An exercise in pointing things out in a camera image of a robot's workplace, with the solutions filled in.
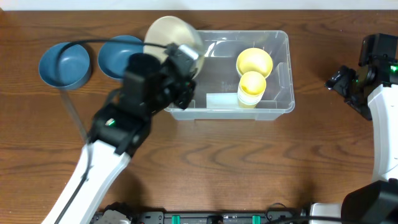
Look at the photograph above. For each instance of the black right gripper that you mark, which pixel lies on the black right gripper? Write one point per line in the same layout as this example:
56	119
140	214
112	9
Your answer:
345	86

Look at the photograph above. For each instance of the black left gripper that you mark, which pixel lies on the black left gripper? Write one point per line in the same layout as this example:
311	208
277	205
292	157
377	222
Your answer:
185	91

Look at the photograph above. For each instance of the large cream bowl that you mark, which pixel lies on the large cream bowl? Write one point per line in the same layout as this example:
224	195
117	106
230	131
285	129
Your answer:
172	30

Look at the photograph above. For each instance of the yellow plastic cup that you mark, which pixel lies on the yellow plastic cup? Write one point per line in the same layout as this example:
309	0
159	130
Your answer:
243	105
252	83

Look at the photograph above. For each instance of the dark blue bowl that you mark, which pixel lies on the dark blue bowl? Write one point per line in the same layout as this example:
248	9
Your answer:
71	72
113	58

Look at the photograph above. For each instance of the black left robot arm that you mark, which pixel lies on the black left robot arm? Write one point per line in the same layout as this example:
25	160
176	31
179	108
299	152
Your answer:
123	123

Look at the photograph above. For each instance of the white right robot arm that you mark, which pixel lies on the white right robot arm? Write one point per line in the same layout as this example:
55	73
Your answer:
371	90

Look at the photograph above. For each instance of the clear plastic storage container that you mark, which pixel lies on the clear plastic storage container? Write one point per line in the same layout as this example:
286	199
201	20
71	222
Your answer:
217	83

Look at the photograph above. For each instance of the black mounting rail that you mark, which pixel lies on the black mounting rail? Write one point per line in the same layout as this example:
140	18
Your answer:
127	215

